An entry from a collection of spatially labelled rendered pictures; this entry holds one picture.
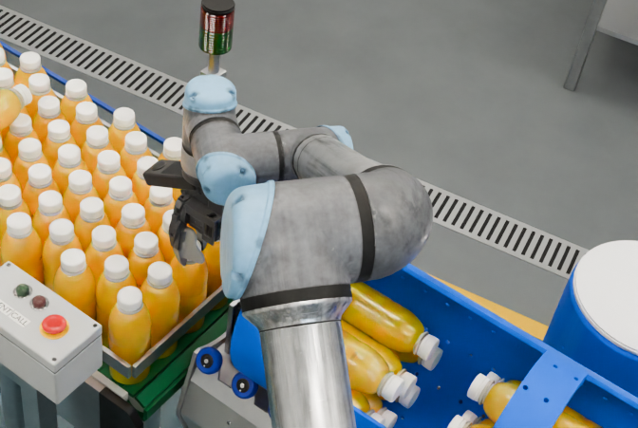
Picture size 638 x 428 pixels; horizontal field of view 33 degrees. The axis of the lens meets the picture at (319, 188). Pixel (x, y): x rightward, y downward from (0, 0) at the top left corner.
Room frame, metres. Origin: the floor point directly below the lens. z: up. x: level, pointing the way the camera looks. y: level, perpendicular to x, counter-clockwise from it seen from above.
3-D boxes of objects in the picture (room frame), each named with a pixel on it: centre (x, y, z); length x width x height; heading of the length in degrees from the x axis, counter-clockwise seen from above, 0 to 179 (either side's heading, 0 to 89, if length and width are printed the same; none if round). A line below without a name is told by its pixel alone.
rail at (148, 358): (1.21, 0.15, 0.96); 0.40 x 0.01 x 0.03; 151
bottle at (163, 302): (1.15, 0.23, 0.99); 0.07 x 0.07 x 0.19
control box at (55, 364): (1.01, 0.40, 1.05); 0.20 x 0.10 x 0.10; 61
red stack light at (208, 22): (1.67, 0.24, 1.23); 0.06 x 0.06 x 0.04
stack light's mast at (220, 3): (1.67, 0.24, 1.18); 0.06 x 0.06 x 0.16
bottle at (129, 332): (1.08, 0.26, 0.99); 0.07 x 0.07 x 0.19
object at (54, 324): (0.99, 0.35, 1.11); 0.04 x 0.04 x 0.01
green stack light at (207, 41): (1.67, 0.24, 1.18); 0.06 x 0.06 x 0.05
